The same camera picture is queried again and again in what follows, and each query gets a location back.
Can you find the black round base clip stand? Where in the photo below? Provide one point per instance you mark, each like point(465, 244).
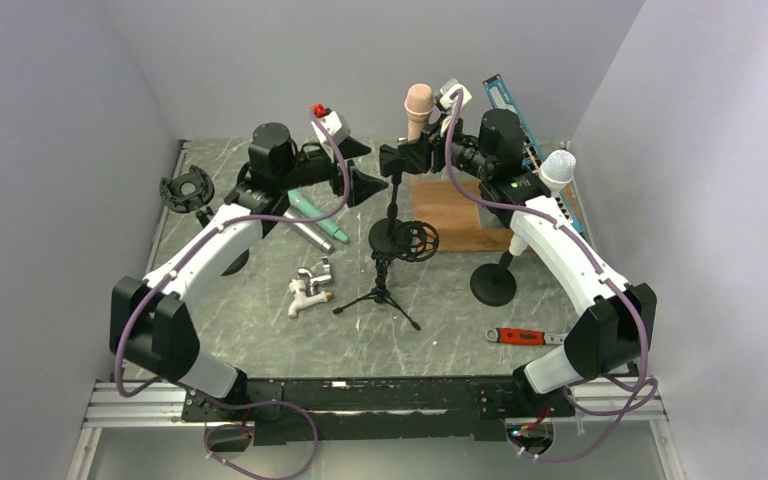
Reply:
point(390, 199)

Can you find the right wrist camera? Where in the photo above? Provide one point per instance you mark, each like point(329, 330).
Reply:
point(446, 99)

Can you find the blue network switch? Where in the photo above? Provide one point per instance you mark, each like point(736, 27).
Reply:
point(567, 199)

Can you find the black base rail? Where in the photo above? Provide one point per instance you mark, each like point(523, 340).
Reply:
point(377, 408)

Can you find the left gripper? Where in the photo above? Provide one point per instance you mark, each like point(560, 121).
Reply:
point(360, 185)

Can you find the mint green microphone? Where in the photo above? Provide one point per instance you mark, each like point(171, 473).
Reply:
point(308, 209)

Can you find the wooden board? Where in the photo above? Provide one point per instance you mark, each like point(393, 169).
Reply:
point(463, 225)

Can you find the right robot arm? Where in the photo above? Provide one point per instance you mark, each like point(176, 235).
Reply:
point(616, 318)

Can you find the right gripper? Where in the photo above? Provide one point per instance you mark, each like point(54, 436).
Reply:
point(420, 154)

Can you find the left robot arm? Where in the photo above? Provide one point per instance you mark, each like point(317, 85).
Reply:
point(150, 323)

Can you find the white and chrome faucet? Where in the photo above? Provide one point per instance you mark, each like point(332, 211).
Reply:
point(307, 288)

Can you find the peach pink microphone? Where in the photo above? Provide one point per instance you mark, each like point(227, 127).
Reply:
point(418, 105)

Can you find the grey condenser microphone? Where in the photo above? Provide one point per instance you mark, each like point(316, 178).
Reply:
point(307, 233)

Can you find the black shock mount desk stand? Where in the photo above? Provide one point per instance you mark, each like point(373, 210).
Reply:
point(189, 192)

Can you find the black tripod shock mount stand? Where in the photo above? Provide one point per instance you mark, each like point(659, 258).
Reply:
point(380, 293)

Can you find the white microphone silver grille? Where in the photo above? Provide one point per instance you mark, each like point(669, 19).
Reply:
point(539, 221)

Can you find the red handled adjustable wrench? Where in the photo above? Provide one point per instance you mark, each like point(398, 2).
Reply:
point(523, 337)

